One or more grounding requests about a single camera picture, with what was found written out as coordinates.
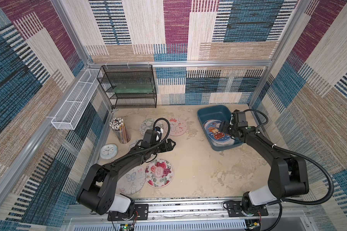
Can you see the teal plastic storage box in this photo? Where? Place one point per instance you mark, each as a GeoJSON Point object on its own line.
{"type": "Point", "coordinates": [217, 112]}

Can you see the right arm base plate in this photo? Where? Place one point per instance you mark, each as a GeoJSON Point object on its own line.
{"type": "Point", "coordinates": [240, 209]}

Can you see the green white cabbage coaster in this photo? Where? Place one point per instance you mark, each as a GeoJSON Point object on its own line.
{"type": "Point", "coordinates": [148, 124]}

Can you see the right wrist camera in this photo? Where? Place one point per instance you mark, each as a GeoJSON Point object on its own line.
{"type": "Point", "coordinates": [239, 119]}

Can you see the white wire mesh basket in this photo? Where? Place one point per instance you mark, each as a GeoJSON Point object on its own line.
{"type": "Point", "coordinates": [71, 111]}

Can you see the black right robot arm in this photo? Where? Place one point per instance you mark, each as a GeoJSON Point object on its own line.
{"type": "Point", "coordinates": [288, 174]}

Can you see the small white round clock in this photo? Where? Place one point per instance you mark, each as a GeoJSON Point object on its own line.
{"type": "Point", "coordinates": [108, 151]}

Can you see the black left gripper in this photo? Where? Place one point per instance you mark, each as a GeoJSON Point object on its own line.
{"type": "Point", "coordinates": [170, 148]}

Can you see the white butterfly coaster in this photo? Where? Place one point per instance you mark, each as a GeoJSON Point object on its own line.
{"type": "Point", "coordinates": [133, 181]}

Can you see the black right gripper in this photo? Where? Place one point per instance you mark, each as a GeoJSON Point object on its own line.
{"type": "Point", "coordinates": [230, 128]}

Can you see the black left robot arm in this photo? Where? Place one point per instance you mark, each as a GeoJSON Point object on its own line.
{"type": "Point", "coordinates": [98, 190]}

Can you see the black wire mesh shelf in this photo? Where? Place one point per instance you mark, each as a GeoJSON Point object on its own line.
{"type": "Point", "coordinates": [129, 86]}

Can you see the cup of coloured pencils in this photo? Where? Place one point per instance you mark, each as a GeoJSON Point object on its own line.
{"type": "Point", "coordinates": [118, 127]}

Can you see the red rose floral coaster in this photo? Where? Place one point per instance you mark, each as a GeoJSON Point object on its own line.
{"type": "Point", "coordinates": [159, 173]}

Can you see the blue cartoon toast coaster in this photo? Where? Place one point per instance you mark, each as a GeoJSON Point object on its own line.
{"type": "Point", "coordinates": [212, 130]}

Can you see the pink checkered bunny coaster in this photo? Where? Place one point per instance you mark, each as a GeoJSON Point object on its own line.
{"type": "Point", "coordinates": [178, 126]}

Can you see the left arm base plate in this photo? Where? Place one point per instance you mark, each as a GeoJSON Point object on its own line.
{"type": "Point", "coordinates": [136, 211]}

